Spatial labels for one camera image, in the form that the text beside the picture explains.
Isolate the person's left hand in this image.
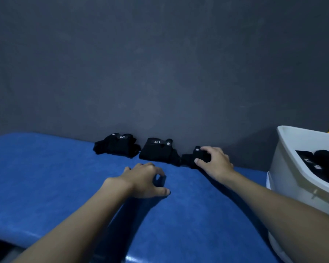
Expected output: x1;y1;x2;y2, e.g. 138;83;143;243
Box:
103;162;171;199

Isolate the person's right hand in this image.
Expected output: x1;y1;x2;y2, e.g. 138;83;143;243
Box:
194;146;235;186

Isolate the white storage box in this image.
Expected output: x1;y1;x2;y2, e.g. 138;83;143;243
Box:
268;125;329;220

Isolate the white plastic lid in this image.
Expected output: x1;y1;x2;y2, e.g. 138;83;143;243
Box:
266;171;294;263

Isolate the person's right forearm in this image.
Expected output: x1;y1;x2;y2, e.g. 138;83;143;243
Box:
220;169;329;263

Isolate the person's left forearm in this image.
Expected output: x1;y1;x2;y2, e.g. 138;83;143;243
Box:
12;179;133;263

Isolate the blue padded bench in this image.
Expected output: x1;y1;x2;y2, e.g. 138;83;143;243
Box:
0;131;280;263

